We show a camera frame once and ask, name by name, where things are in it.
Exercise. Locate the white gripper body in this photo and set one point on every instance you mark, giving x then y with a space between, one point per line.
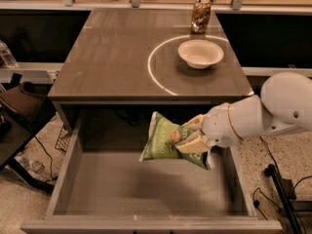
216 125

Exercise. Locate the green jalapeno chip bag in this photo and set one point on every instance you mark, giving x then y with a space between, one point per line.
163 135

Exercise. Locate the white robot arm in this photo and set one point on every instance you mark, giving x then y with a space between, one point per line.
283 107

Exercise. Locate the clear plastic water bottle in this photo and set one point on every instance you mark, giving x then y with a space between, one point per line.
7 56

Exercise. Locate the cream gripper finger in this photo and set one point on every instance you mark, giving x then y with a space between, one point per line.
195 123
195 143

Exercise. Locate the white paper bowl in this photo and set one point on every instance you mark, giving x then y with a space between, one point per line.
200 54

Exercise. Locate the brown patterned drink can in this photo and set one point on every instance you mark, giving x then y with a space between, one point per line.
200 16

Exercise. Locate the grey drawer cabinet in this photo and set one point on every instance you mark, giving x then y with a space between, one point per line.
129 56

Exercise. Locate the dark side table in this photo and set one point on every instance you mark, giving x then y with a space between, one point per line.
24 113

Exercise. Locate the wire mesh basket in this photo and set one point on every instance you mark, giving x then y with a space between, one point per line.
63 140

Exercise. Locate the open grey top drawer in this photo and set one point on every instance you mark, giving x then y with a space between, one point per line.
104 188

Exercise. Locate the black floor stand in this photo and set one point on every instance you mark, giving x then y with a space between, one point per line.
291 205

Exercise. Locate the plastic bottle on floor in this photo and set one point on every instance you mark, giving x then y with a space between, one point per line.
34 167

